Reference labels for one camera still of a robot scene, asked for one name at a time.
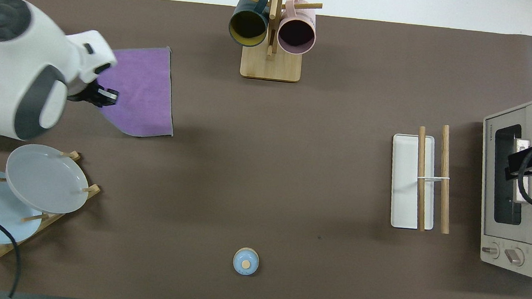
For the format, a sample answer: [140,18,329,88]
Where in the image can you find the brown table mat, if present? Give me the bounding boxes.
[0,0,532,299]

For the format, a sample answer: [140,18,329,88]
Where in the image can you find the white base wooden towel rack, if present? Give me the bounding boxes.
[385,120,459,235]

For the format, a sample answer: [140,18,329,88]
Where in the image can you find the wooden plate rack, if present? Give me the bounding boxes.
[0,144,104,273]

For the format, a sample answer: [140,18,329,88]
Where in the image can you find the pink mug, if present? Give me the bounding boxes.
[276,0,319,57]

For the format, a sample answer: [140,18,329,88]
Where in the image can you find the wooden mug tree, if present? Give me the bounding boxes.
[223,0,323,85]

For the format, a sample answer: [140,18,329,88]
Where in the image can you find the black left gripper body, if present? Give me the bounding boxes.
[67,79,106,105]

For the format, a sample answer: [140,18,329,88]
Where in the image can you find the purple and grey towel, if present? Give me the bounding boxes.
[90,40,181,141]

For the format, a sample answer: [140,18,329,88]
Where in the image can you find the small blue lidded jar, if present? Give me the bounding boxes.
[232,246,260,277]

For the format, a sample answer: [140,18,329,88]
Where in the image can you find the grey plate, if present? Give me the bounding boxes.
[2,142,93,216]

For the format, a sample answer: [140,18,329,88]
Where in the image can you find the dark teal mug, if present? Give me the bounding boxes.
[227,0,272,49]

